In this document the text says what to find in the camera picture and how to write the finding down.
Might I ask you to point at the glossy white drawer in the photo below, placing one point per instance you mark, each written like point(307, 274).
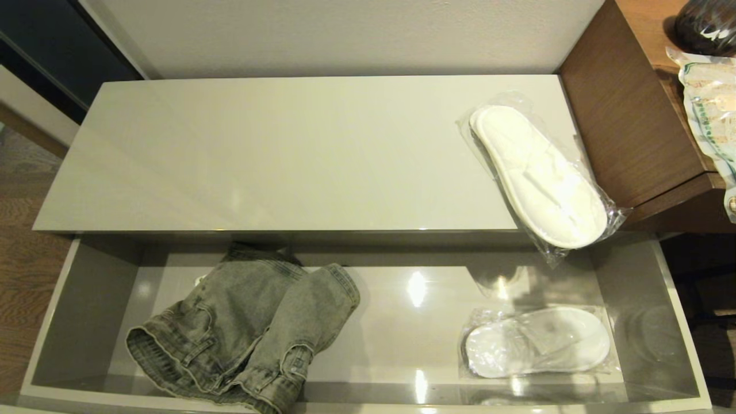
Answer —
point(402, 333)

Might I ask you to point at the white slippers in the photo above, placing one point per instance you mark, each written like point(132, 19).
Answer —
point(540, 342)
point(535, 172)

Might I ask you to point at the faded grey denim shorts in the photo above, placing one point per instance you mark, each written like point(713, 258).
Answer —
point(241, 328)

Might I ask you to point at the small clear labelled packet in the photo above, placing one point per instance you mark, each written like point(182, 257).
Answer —
point(200, 280)

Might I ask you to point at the brown wooden desk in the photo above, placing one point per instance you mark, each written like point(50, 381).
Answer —
point(627, 115)

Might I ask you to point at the white printed plastic package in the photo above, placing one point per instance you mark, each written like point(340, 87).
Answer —
point(710, 109)

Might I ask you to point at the dark glass door panel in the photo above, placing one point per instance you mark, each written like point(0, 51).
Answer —
point(46, 46)

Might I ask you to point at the dark shiny round object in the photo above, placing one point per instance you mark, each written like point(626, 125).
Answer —
point(707, 26)

